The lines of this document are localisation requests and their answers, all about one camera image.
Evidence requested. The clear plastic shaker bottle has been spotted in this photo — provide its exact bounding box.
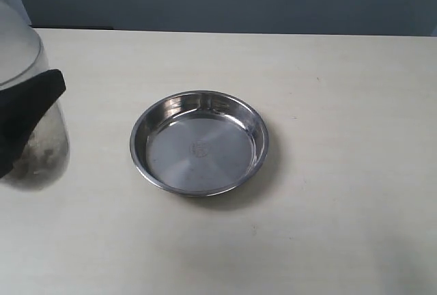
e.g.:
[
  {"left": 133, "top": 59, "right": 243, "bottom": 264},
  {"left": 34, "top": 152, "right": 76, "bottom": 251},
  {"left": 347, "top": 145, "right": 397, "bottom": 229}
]
[{"left": 1, "top": 3, "right": 69, "bottom": 189}]

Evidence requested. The round stainless steel dish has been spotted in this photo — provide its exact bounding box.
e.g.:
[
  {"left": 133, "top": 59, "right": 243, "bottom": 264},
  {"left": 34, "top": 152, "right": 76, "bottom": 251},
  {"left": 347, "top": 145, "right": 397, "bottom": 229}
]
[{"left": 129, "top": 90, "right": 269, "bottom": 197}]

